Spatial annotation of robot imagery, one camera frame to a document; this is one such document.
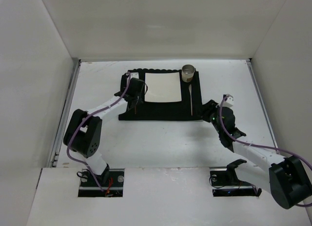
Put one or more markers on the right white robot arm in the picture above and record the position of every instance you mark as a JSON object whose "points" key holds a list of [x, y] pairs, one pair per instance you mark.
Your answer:
{"points": [[283, 177]]}

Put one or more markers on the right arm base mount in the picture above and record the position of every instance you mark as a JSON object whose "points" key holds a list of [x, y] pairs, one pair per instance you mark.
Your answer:
{"points": [[225, 182]]}

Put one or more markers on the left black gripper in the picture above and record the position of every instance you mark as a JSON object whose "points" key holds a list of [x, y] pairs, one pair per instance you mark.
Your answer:
{"points": [[133, 98]]}

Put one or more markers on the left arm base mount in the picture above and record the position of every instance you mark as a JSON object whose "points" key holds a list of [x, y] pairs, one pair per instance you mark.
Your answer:
{"points": [[112, 188]]}

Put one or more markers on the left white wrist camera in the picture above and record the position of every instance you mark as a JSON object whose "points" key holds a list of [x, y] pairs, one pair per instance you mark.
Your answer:
{"points": [[132, 75]]}

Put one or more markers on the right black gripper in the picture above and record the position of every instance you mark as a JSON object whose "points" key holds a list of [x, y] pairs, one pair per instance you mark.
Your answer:
{"points": [[209, 109]]}

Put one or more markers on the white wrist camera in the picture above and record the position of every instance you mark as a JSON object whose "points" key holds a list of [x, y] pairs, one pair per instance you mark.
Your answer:
{"points": [[132, 75], [227, 101]]}

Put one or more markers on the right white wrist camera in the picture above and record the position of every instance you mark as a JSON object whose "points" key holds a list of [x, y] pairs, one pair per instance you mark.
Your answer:
{"points": [[227, 101]]}

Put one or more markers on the left aluminium rail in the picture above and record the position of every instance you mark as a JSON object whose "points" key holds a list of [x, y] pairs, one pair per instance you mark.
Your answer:
{"points": [[56, 145]]}

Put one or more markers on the right aluminium rail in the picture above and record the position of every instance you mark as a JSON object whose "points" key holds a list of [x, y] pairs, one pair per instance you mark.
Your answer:
{"points": [[250, 67]]}

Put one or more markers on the aluminium rail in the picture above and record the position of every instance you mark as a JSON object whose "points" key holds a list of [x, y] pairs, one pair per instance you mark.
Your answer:
{"points": [[56, 145], [250, 67]]}

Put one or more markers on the white square plate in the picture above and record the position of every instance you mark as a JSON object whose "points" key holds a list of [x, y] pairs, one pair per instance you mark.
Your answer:
{"points": [[163, 87]]}

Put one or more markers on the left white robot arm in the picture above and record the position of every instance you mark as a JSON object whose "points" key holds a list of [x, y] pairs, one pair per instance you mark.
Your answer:
{"points": [[83, 133]]}

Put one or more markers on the metal cup with cork band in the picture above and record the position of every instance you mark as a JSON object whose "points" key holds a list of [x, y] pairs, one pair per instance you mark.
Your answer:
{"points": [[187, 72]]}

